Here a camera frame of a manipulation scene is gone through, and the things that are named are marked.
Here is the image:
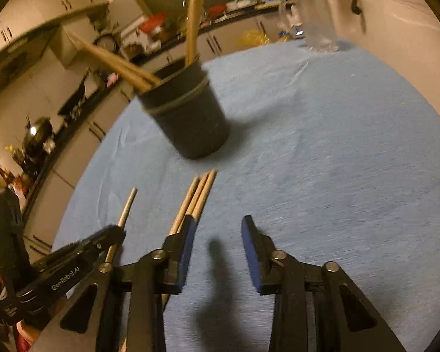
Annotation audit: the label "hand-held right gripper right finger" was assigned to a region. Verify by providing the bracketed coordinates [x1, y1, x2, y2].
[241, 216, 407, 352]

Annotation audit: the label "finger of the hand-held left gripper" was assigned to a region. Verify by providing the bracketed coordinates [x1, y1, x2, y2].
[81, 225, 126, 263]

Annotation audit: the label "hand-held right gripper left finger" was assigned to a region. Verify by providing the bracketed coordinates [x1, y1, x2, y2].
[29, 216, 198, 352]

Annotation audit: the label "long wooden chopstick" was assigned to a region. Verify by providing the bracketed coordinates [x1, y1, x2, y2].
[68, 30, 162, 83]
[168, 176, 200, 235]
[75, 42, 154, 92]
[104, 187, 138, 265]
[191, 169, 218, 224]
[176, 172, 209, 228]
[184, 0, 199, 66]

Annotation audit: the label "dark grey utensil holder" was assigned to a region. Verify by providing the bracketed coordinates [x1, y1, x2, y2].
[136, 59, 230, 160]

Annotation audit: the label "person's left hand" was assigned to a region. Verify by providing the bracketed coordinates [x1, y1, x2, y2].
[16, 321, 42, 351]

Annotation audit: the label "blue tablecloth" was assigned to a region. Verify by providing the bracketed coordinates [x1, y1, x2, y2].
[51, 38, 440, 352]

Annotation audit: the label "lidded metal wok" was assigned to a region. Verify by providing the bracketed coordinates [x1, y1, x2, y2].
[22, 116, 55, 155]

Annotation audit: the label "black frying pan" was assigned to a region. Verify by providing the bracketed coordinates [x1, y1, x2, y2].
[57, 71, 90, 116]

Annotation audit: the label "rice cooker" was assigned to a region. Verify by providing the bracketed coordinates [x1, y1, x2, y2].
[95, 34, 119, 55]

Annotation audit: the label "range hood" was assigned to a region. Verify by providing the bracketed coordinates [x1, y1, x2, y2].
[0, 26, 61, 96]

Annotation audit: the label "yellow plastic bag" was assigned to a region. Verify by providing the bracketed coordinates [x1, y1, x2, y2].
[240, 29, 271, 48]

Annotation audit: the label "large red basin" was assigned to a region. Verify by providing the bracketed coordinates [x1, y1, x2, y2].
[139, 14, 167, 34]

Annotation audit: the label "beige upper kitchen cabinets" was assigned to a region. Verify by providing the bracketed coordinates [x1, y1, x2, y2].
[0, 0, 111, 55]

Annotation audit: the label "clear plastic pitcher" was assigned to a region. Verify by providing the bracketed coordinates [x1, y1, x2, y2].
[278, 0, 341, 53]

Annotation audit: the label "black power plug cable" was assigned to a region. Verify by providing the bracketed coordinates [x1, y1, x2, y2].
[346, 0, 367, 32]

